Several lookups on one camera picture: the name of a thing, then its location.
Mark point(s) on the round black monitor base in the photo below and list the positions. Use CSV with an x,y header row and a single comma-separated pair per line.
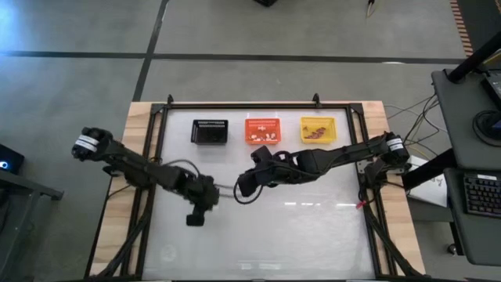
x,y
489,125

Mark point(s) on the orange plastic basket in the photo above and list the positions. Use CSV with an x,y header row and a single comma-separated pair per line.
x,y
252,127

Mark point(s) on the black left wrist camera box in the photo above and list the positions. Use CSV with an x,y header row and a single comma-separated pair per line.
x,y
195,220

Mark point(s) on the wooden stick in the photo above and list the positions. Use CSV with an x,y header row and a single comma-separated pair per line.
x,y
370,9

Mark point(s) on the black device with blue light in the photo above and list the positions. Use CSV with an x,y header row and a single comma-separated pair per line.
x,y
11,156

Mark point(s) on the grey metal bracket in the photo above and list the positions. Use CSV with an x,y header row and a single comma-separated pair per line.
x,y
359,167

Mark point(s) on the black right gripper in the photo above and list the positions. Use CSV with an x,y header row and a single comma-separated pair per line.
x,y
272,168

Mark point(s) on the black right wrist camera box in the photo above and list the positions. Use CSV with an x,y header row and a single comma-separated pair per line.
x,y
246,185

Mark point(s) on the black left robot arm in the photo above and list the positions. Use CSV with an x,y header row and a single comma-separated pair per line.
x,y
129,162

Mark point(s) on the black caster wheel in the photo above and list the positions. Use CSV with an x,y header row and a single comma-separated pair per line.
x,y
452,249

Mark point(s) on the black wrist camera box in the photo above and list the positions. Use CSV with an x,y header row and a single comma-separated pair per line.
x,y
246,185
195,220

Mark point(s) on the black slanted pole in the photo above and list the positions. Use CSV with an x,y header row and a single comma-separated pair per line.
x,y
475,58

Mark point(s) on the grey metal stand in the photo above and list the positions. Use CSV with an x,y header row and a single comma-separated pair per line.
x,y
23,188

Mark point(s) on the black desk beam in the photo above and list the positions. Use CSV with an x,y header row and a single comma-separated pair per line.
x,y
430,172

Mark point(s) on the small red tag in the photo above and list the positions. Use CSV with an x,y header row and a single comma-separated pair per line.
x,y
360,204

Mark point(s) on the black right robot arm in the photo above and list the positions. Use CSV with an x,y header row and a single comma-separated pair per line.
x,y
344,154

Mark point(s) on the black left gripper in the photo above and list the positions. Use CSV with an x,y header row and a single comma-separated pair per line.
x,y
203,192

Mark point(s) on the grey desk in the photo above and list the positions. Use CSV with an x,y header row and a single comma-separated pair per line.
x,y
454,117
469,235

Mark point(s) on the backlit computer keyboard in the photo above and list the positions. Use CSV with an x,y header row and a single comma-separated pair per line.
x,y
483,196

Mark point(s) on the black aluminium table frame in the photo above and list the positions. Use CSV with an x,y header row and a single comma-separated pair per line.
x,y
254,105

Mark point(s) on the white paper sheet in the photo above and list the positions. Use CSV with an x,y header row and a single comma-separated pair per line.
x,y
432,192

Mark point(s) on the black plastic basket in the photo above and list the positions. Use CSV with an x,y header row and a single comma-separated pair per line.
x,y
210,135

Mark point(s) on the yellow plastic basket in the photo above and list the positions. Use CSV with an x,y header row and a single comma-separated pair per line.
x,y
330,125

